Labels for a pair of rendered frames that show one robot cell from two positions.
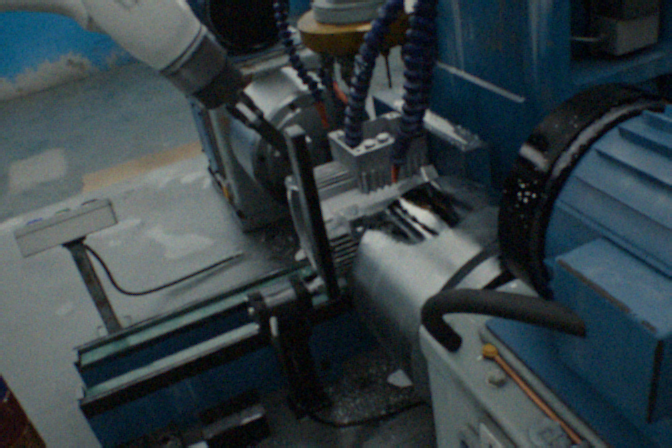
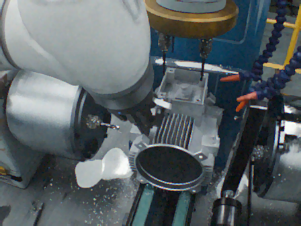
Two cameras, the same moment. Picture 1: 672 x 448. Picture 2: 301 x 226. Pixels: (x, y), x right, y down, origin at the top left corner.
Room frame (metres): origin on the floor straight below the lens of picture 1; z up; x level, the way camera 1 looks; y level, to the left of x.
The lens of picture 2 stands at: (0.71, 0.39, 1.51)
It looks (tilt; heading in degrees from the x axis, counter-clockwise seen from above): 42 degrees down; 303
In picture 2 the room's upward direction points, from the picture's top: straight up
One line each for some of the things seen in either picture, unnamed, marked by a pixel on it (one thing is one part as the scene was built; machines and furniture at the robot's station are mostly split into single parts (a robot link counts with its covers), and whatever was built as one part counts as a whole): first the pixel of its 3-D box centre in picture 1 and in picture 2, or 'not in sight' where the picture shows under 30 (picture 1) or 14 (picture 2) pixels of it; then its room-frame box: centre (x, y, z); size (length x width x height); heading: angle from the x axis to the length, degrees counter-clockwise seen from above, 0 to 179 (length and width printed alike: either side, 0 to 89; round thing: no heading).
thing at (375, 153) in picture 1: (379, 152); (183, 97); (0.92, -0.08, 1.11); 0.12 x 0.11 x 0.07; 108
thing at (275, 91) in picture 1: (291, 130); (48, 105); (1.25, 0.07, 1.04); 0.37 x 0.25 x 0.25; 18
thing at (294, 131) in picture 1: (313, 218); (240, 157); (0.74, 0.04, 1.12); 0.04 x 0.03 x 0.26; 108
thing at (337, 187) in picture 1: (365, 212); (177, 137); (0.91, -0.04, 1.01); 0.20 x 0.19 x 0.19; 108
